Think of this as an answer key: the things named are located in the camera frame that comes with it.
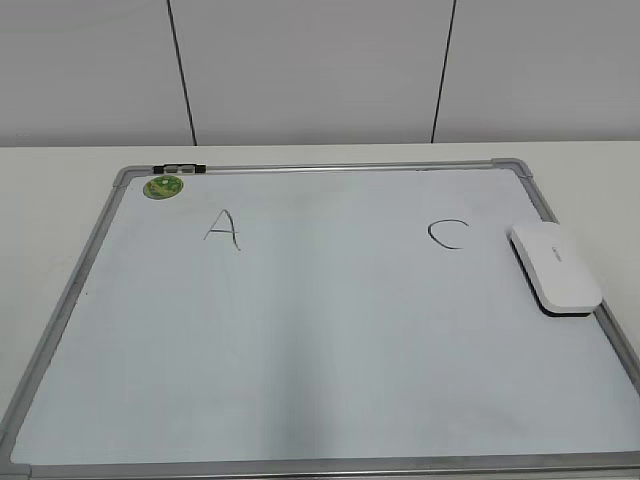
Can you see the grey framed whiteboard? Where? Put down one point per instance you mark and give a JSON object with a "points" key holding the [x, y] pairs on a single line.
{"points": [[316, 322]]}

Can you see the round green magnet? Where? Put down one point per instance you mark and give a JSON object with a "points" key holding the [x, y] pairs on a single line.
{"points": [[163, 187]]}

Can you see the white whiteboard eraser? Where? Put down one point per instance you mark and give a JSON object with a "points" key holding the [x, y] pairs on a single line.
{"points": [[562, 283]]}

